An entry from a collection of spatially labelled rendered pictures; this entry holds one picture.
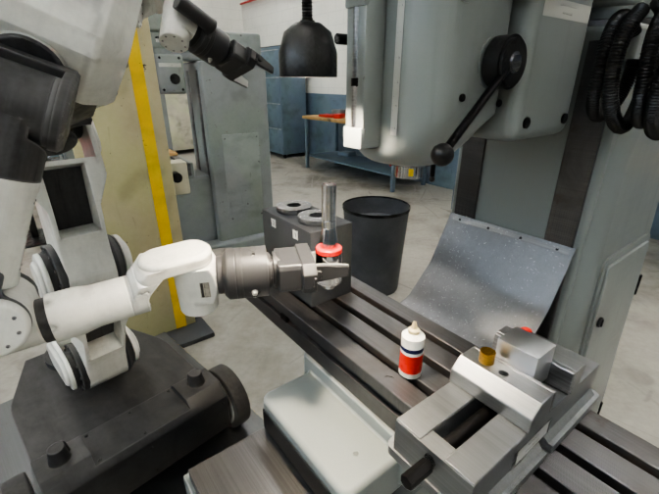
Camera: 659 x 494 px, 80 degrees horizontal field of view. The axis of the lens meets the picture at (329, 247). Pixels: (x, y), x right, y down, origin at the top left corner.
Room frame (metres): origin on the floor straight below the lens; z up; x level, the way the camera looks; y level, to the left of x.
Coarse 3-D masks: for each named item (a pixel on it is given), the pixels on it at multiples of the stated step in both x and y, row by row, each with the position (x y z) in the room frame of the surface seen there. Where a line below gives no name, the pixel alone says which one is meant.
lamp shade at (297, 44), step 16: (288, 32) 0.52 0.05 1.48; (304, 32) 0.51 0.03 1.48; (320, 32) 0.51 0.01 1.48; (288, 48) 0.51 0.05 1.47; (304, 48) 0.50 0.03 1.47; (320, 48) 0.51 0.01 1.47; (288, 64) 0.51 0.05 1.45; (304, 64) 0.50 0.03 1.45; (320, 64) 0.50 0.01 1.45; (336, 64) 0.53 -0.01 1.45
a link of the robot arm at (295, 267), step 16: (256, 256) 0.59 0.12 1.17; (272, 256) 0.62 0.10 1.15; (288, 256) 0.62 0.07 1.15; (304, 256) 0.61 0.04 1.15; (256, 272) 0.57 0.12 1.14; (272, 272) 0.59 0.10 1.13; (288, 272) 0.58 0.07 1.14; (304, 272) 0.57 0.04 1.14; (256, 288) 0.57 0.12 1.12; (288, 288) 0.58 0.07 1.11; (304, 288) 0.57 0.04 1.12
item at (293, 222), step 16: (272, 208) 0.97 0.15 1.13; (288, 208) 0.92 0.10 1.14; (304, 208) 0.92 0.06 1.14; (272, 224) 0.92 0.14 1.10; (288, 224) 0.86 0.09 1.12; (304, 224) 0.84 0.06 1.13; (320, 224) 0.83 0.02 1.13; (336, 224) 0.84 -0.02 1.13; (272, 240) 0.93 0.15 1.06; (288, 240) 0.86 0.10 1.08; (304, 240) 0.81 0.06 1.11; (320, 288) 0.80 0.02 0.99; (336, 288) 0.83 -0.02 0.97
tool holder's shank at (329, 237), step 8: (328, 184) 0.63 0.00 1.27; (328, 192) 0.63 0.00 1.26; (328, 200) 0.63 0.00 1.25; (328, 208) 0.63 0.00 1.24; (328, 216) 0.63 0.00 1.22; (328, 224) 0.63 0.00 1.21; (328, 232) 0.63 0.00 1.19; (320, 240) 0.63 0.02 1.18; (328, 240) 0.62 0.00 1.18; (336, 240) 0.63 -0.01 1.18; (328, 248) 0.63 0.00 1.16
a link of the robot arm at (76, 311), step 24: (24, 288) 0.48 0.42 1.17; (72, 288) 0.50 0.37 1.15; (96, 288) 0.51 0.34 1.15; (120, 288) 0.51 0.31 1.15; (48, 312) 0.46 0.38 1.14; (72, 312) 0.47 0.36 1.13; (96, 312) 0.48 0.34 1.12; (120, 312) 0.50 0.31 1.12; (48, 336) 0.45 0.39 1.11; (72, 336) 0.47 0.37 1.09
